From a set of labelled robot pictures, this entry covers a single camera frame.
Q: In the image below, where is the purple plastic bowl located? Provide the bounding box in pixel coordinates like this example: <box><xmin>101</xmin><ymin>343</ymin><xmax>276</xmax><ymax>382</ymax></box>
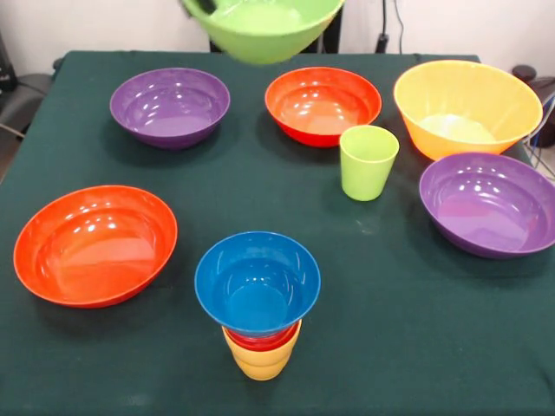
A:
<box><xmin>108</xmin><ymin>67</ymin><xmax>231</xmax><ymax>151</ymax></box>
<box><xmin>419</xmin><ymin>152</ymin><xmax>555</xmax><ymax>260</ymax></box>

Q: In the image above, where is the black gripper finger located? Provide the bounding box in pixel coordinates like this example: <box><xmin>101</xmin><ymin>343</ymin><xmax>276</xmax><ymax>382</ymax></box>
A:
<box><xmin>192</xmin><ymin>0</ymin><xmax>221</xmax><ymax>17</ymax></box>

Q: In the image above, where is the yellow plastic cup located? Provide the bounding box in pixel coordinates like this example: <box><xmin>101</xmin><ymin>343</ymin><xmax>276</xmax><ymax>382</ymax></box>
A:
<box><xmin>221</xmin><ymin>319</ymin><xmax>303</xmax><ymax>382</ymax></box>

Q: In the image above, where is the dark green tablecloth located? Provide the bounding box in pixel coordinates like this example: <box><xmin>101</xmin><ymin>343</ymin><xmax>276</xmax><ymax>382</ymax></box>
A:
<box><xmin>0</xmin><ymin>50</ymin><xmax>555</xmax><ymax>416</ymax></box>

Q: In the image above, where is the small blue plastic bowl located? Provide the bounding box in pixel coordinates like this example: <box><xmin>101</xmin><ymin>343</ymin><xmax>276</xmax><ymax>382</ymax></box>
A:
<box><xmin>193</xmin><ymin>231</ymin><xmax>323</xmax><ymax>340</ymax></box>

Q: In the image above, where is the orange-red plastic bowl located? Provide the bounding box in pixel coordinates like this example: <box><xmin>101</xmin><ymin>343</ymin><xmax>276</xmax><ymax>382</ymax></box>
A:
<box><xmin>13</xmin><ymin>185</ymin><xmax>179</xmax><ymax>309</ymax></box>
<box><xmin>264</xmin><ymin>66</ymin><xmax>383</xmax><ymax>148</ymax></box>

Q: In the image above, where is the large orange plastic bowl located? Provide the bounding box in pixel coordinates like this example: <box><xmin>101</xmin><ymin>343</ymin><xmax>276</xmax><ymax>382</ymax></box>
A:
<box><xmin>393</xmin><ymin>59</ymin><xmax>544</xmax><ymax>161</ymax></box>

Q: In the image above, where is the green plastic cup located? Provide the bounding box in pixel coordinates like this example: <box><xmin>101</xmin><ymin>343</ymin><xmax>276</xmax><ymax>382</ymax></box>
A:
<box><xmin>339</xmin><ymin>124</ymin><xmax>401</xmax><ymax>202</ymax></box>

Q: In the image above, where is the black wall cable plug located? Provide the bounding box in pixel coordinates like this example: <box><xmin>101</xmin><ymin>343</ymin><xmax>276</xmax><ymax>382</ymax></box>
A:
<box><xmin>375</xmin><ymin>0</ymin><xmax>404</xmax><ymax>55</ymax></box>

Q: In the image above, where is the green plastic bowl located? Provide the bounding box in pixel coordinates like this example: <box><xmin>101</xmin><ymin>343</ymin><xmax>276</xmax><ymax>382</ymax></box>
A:
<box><xmin>180</xmin><ymin>0</ymin><xmax>347</xmax><ymax>66</ymax></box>

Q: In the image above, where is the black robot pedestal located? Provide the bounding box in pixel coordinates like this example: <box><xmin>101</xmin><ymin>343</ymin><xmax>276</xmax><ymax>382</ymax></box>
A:
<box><xmin>206</xmin><ymin>12</ymin><xmax>344</xmax><ymax>55</ymax></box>

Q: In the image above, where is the black chair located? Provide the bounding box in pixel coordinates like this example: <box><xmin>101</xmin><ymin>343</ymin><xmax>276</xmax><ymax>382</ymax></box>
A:
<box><xmin>0</xmin><ymin>71</ymin><xmax>56</xmax><ymax>131</ymax></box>
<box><xmin>511</xmin><ymin>63</ymin><xmax>555</xmax><ymax>103</ymax></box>

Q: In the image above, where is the red plastic cup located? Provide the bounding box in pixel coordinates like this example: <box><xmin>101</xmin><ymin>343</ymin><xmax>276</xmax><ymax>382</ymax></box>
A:
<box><xmin>224</xmin><ymin>319</ymin><xmax>303</xmax><ymax>353</ymax></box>

